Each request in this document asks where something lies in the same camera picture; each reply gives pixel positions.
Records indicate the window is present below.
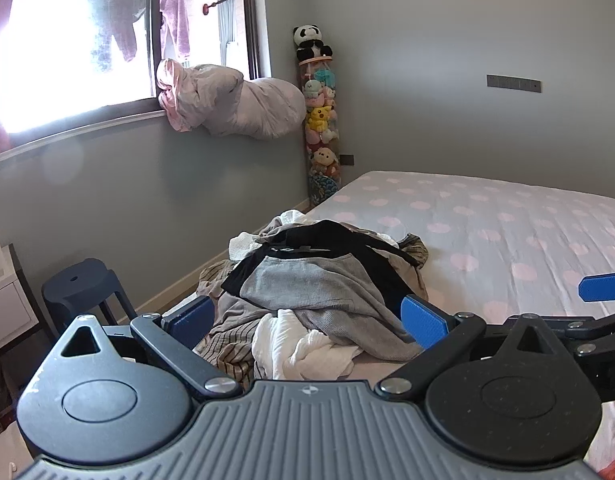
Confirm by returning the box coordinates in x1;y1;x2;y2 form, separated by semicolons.
0;0;262;163

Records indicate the panda plush toy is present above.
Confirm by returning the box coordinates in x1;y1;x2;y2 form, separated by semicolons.
293;25;333;64

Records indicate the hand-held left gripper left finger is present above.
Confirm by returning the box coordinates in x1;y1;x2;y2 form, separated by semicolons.
60;295;242;398

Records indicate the purple hanging garment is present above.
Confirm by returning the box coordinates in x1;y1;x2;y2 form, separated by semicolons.
159;0;192;62

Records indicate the black and grey shirt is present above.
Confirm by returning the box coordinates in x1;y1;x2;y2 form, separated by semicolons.
222;220;425;363

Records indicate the clear tube of plush toys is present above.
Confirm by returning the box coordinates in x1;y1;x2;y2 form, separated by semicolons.
300;57;345;209

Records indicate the grey wall switch panel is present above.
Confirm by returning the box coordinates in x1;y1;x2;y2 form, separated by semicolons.
486;74;543;94

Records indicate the dark blue plastic stool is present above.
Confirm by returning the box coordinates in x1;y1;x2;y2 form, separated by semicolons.
41;257;139;332

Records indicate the olive striped garment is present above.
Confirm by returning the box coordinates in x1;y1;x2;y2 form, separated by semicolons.
396;232;431;302

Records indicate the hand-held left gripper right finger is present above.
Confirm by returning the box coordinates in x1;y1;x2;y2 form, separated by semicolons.
376;294;571;399

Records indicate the bed with pink dotted sheet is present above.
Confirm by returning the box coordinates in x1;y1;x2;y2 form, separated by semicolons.
162;170;615;480

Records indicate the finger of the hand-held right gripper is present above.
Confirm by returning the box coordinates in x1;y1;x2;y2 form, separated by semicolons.
565;310;615;357
578;272;615;304

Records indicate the grey pinstriped garment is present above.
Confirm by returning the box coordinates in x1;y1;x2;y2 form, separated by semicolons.
196;259;261;394

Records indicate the pink dotted duvet bundle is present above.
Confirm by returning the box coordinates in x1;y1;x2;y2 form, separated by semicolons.
155;58;307;140

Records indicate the white nightstand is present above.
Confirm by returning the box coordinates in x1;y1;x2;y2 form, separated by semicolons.
0;244;49;358

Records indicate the pale hanging garment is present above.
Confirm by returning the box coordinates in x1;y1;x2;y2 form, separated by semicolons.
89;0;149;75

